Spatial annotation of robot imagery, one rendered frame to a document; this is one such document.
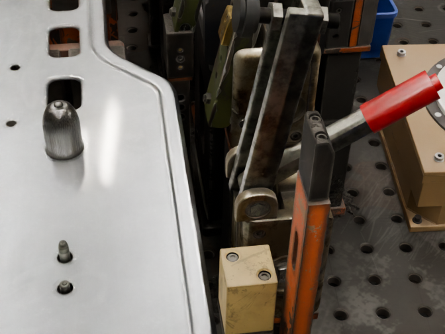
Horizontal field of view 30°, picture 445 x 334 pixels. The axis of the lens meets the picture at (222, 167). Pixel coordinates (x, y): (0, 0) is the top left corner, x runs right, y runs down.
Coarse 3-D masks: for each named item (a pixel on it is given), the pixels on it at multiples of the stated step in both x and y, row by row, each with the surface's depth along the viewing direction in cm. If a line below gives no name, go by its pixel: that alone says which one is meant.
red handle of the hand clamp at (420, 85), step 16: (416, 80) 56; (432, 80) 56; (384, 96) 57; (400, 96) 56; (416, 96) 56; (432, 96) 56; (368, 112) 57; (384, 112) 56; (400, 112) 56; (336, 128) 58; (352, 128) 57; (368, 128) 57; (384, 128) 57; (336, 144) 58; (288, 160) 59; (240, 176) 60; (288, 176) 59
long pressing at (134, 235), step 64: (0, 0) 89; (0, 64) 81; (64, 64) 81; (128, 64) 80; (0, 128) 74; (128, 128) 74; (0, 192) 68; (64, 192) 68; (128, 192) 68; (192, 192) 68; (0, 256) 63; (128, 256) 63; (192, 256) 63; (0, 320) 58; (64, 320) 59; (128, 320) 59; (192, 320) 58
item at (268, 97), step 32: (256, 0) 50; (288, 0) 51; (288, 32) 50; (320, 32) 51; (288, 64) 51; (256, 96) 56; (288, 96) 53; (256, 128) 55; (288, 128) 55; (256, 160) 56
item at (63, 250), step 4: (60, 244) 62; (64, 244) 62; (60, 248) 62; (64, 248) 62; (68, 248) 62; (60, 252) 62; (64, 252) 62; (68, 252) 62; (60, 256) 62; (64, 256) 62; (68, 256) 62; (60, 260) 63; (64, 260) 63; (68, 260) 63
